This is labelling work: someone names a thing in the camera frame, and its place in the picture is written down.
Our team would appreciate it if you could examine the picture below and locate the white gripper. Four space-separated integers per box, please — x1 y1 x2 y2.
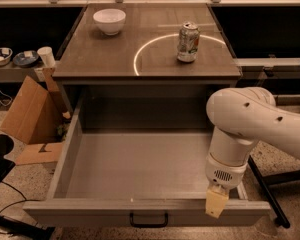
205 155 247 219

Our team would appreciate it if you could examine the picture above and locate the grey top drawer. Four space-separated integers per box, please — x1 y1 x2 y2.
24 95 270 228

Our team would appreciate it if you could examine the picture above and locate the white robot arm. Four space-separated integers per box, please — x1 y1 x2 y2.
205 87 300 218

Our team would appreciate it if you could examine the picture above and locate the grey drawer cabinet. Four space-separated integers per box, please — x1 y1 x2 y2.
54 3 241 131

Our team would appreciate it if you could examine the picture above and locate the crumpled soda can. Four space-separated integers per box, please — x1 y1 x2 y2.
177 21 200 63

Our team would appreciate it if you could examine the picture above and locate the brown cardboard box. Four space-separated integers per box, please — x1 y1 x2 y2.
0 68 71 167

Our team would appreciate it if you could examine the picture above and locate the white ceramic bowl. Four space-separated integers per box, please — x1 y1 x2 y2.
93 9 126 35

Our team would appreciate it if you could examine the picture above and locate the black stand leg left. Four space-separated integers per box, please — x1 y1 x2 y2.
0 215 55 240

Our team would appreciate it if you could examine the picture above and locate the white paper cup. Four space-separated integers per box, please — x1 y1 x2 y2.
37 46 56 68

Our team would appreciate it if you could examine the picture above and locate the blue bowl right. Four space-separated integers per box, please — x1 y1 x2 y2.
13 50 39 68

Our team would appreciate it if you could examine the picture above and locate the blue bowl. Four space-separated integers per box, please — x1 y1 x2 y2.
13 50 39 68
0 47 13 66

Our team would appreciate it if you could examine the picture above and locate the grey side shelf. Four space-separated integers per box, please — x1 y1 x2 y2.
0 62 55 83

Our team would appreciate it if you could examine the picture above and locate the blue bowl left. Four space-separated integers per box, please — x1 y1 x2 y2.
0 47 13 66

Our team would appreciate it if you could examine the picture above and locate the black cable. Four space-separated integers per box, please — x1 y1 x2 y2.
0 180 41 235

